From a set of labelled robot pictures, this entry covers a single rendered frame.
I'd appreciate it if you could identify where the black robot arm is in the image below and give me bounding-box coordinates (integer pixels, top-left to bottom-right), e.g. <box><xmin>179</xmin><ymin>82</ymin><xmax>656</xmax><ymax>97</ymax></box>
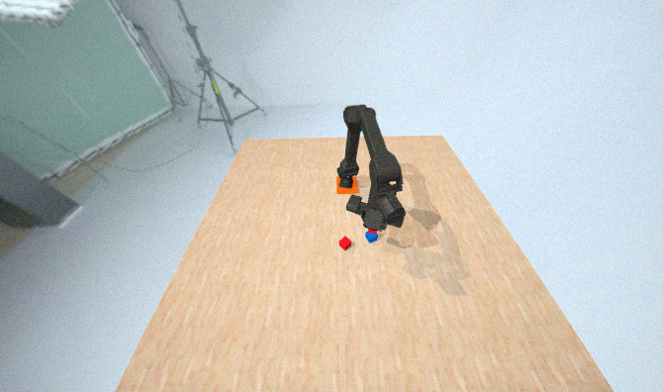
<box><xmin>336</xmin><ymin>105</ymin><xmax>407</xmax><ymax>232</ymax></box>

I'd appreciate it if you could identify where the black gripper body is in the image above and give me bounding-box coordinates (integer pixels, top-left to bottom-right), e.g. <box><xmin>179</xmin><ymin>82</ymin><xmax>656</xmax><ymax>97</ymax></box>
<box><xmin>346</xmin><ymin>195</ymin><xmax>405</xmax><ymax>228</ymax></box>

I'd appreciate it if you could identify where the blue cube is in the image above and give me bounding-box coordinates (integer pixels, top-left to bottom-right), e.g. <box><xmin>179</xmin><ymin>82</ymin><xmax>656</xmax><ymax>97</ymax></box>
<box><xmin>365</xmin><ymin>231</ymin><xmax>378</xmax><ymax>244</ymax></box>

